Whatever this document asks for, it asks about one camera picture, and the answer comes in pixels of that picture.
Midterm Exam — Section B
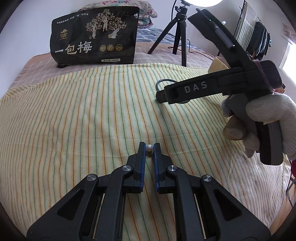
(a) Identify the pink checked bed sheet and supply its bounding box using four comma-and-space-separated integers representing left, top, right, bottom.
12, 42, 216, 87

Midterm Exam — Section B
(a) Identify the black snack bag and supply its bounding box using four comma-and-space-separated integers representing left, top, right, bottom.
50, 6, 139, 68

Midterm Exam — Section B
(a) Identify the black bangle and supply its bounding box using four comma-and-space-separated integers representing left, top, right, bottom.
156, 79, 190, 104

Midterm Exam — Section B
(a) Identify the yellow striped cloth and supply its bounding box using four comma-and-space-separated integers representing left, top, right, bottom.
1, 63, 290, 233

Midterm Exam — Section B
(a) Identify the blue patchwork blanket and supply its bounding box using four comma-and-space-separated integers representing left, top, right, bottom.
137, 28, 175, 44

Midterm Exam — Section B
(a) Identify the black tripod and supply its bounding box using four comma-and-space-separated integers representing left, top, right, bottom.
148, 6, 188, 67

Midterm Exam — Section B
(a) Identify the black clothes rack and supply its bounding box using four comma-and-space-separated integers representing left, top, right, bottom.
234, 1, 272, 61

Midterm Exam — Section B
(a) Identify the cardboard tray box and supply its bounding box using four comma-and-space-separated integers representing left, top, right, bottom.
208, 56, 230, 73

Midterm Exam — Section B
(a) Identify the floral folded quilt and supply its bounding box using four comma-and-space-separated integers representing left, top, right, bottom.
79, 0, 158, 29

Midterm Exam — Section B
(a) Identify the black power cable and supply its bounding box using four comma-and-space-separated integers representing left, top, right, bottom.
167, 32, 220, 61

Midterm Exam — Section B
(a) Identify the single pearl earring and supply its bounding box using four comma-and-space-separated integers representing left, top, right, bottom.
146, 144, 154, 153

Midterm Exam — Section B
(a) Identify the right hand white glove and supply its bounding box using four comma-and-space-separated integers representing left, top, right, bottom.
221, 93, 295, 162

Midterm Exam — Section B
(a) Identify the white ring light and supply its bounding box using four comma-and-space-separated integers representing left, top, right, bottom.
186, 0, 222, 8

